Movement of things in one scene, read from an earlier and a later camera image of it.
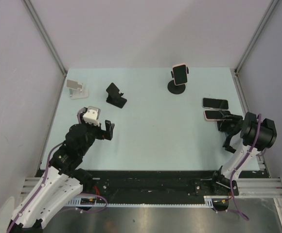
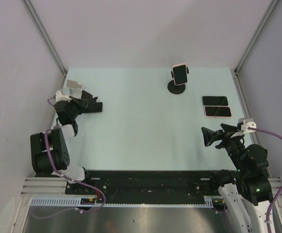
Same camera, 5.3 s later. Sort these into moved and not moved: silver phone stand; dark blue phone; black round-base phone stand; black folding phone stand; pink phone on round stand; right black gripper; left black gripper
Moved: left black gripper; dark blue phone; right black gripper; black folding phone stand
Not moved: silver phone stand; black round-base phone stand; pink phone on round stand
